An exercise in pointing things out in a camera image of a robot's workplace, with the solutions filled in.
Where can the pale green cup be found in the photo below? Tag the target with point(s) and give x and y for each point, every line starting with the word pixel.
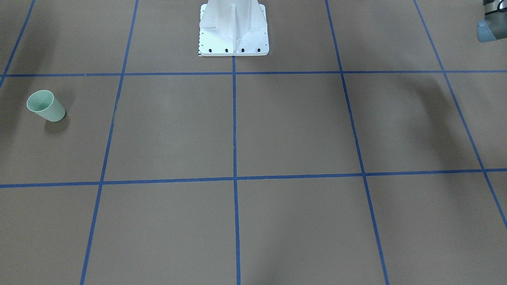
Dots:
pixel 46 105

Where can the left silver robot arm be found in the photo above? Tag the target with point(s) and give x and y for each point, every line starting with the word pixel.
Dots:
pixel 494 24

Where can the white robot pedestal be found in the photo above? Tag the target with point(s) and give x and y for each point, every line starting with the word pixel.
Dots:
pixel 231 28

